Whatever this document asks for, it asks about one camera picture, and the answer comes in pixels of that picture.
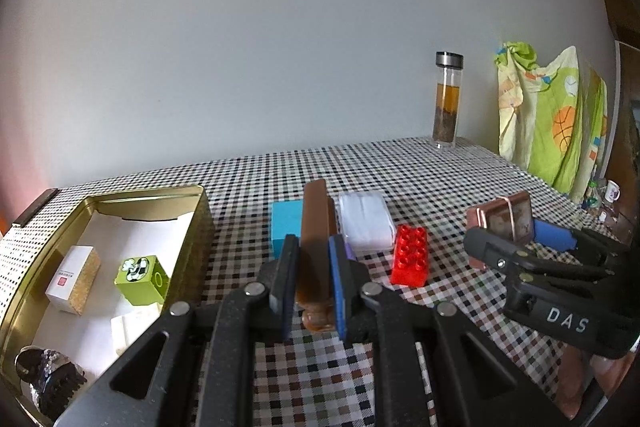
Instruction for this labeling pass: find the white charger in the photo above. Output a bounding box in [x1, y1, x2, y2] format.
[110, 304, 168, 353]

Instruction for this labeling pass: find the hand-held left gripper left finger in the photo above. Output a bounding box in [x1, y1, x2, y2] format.
[52, 234, 301, 427]

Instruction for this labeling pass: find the green building block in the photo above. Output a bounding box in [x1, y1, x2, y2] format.
[115, 255, 173, 306]

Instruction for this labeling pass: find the black silver hair clip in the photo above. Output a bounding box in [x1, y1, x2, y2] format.
[14, 345, 87, 423]

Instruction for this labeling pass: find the copper framed box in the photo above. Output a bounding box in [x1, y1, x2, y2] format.
[466, 191, 535, 270]

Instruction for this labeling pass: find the small green bottle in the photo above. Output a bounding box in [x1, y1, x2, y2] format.
[582, 179, 603, 210]

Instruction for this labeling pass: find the gold tin box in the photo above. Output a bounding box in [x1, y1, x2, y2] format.
[0, 185, 217, 427]

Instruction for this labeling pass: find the brown rectangular bar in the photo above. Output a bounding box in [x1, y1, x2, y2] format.
[295, 179, 337, 333]

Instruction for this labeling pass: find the white paper liner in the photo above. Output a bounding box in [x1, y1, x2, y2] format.
[30, 209, 198, 383]

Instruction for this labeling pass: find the checked tablecloth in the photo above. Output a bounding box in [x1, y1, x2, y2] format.
[0, 136, 631, 427]

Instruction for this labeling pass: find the clear plastic box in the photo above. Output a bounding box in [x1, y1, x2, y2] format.
[338, 191, 396, 253]

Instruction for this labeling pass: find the green printed cloth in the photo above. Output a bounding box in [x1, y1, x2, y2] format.
[494, 41, 608, 202]

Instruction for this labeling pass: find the white carton box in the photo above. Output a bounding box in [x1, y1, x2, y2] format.
[45, 245, 102, 317]

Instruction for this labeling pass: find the person's right hand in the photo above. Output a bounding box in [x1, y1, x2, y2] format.
[590, 353, 636, 403]

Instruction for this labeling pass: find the glass tea bottle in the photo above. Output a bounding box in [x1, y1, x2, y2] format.
[432, 52, 465, 149]

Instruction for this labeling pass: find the dark wooden cabinet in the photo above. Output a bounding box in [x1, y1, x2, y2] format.
[597, 0, 640, 248]

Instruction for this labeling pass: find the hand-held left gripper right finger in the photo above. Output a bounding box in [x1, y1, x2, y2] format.
[327, 233, 566, 427]

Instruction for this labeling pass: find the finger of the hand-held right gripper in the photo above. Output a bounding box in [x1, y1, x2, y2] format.
[532, 218, 631, 265]
[464, 227, 616, 283]

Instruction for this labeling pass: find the teal building block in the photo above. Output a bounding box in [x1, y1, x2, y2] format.
[271, 200, 305, 260]

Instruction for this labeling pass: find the dark strip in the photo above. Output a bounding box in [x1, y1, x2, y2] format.
[11, 188, 58, 228]

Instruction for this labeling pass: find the red building block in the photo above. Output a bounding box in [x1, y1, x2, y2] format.
[391, 225, 430, 286]

